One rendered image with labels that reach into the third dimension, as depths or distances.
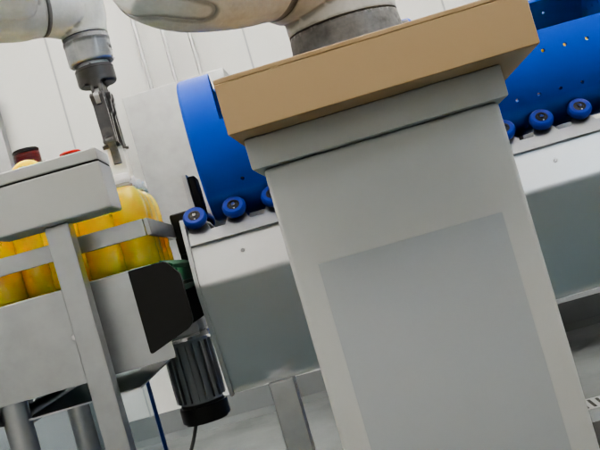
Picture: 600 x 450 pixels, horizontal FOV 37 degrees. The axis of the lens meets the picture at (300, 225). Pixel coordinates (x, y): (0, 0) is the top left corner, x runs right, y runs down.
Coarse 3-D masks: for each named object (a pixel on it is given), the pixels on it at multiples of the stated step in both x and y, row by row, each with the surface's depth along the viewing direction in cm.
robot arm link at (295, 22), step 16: (304, 0) 113; (320, 0) 114; (336, 0) 114; (352, 0) 114; (368, 0) 115; (384, 0) 117; (288, 16) 115; (304, 16) 116; (320, 16) 115; (336, 16) 114; (288, 32) 120
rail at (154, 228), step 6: (144, 222) 154; (150, 222) 156; (156, 222) 165; (162, 222) 175; (150, 228) 155; (156, 228) 163; (162, 228) 172; (168, 228) 181; (150, 234) 154; (156, 234) 160; (162, 234) 170; (168, 234) 178; (174, 234) 189
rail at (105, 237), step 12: (120, 228) 153; (132, 228) 153; (144, 228) 153; (84, 240) 153; (96, 240) 153; (108, 240) 153; (120, 240) 153; (24, 252) 153; (36, 252) 153; (48, 252) 153; (84, 252) 153; (0, 264) 152; (12, 264) 153; (24, 264) 153; (36, 264) 153; (0, 276) 152
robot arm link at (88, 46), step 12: (72, 36) 168; (84, 36) 167; (96, 36) 168; (108, 36) 171; (72, 48) 168; (84, 48) 167; (96, 48) 168; (108, 48) 170; (72, 60) 168; (84, 60) 168; (96, 60) 169; (108, 60) 172
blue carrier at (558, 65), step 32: (544, 0) 184; (576, 0) 186; (544, 32) 163; (576, 32) 163; (544, 64) 163; (576, 64) 164; (192, 96) 164; (512, 96) 164; (544, 96) 166; (576, 96) 167; (192, 128) 161; (224, 128) 161; (224, 160) 161; (224, 192) 164; (256, 192) 166
